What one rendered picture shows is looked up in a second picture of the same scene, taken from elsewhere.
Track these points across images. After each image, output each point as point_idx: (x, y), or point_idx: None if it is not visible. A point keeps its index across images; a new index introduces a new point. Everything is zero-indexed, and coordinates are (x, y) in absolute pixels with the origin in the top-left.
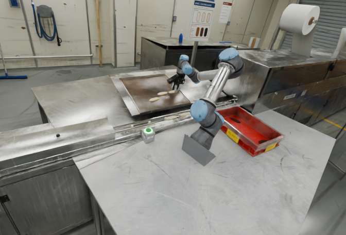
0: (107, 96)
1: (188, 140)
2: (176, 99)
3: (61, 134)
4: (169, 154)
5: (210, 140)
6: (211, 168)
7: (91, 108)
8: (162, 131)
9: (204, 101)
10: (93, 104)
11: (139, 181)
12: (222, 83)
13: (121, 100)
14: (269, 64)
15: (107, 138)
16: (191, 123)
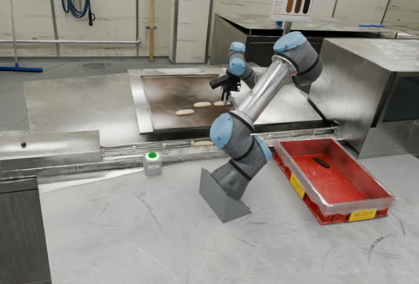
0: (121, 103)
1: (205, 179)
2: None
3: (28, 144)
4: (174, 196)
5: (240, 182)
6: (234, 228)
7: (90, 116)
8: (181, 162)
9: (230, 116)
10: (96, 112)
11: (113, 223)
12: (268, 89)
13: None
14: (398, 65)
15: (88, 158)
16: None
